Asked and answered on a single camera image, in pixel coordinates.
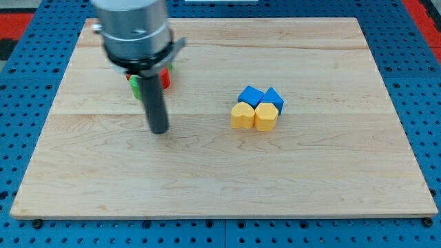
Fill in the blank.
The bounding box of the green circle block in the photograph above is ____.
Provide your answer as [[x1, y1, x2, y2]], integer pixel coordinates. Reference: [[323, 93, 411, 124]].
[[128, 75, 142, 100]]

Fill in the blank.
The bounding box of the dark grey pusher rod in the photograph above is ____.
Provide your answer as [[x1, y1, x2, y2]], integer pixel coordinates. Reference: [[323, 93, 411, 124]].
[[138, 75, 169, 134]]

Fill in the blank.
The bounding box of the blue cube block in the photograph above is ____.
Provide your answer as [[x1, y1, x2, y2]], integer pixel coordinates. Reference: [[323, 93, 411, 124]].
[[238, 85, 264, 109]]

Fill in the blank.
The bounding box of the blue pentagon block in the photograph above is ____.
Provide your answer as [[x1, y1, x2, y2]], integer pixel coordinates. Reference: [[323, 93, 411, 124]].
[[260, 87, 285, 115]]

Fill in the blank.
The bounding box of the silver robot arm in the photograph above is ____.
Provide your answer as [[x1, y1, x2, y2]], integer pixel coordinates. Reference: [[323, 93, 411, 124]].
[[91, 0, 186, 134]]

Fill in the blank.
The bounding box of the wooden board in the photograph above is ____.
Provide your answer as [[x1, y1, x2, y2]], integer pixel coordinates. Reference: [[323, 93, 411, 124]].
[[10, 17, 438, 220]]

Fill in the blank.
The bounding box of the yellow heart block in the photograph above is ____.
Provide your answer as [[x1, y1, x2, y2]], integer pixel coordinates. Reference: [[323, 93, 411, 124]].
[[230, 102, 255, 129]]

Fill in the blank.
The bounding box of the yellow hexagon block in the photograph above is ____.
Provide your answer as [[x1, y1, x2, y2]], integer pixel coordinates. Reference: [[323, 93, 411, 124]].
[[254, 103, 279, 132]]

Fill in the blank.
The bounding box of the red circle block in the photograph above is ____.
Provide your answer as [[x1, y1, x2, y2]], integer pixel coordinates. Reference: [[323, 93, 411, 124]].
[[126, 68, 171, 89]]

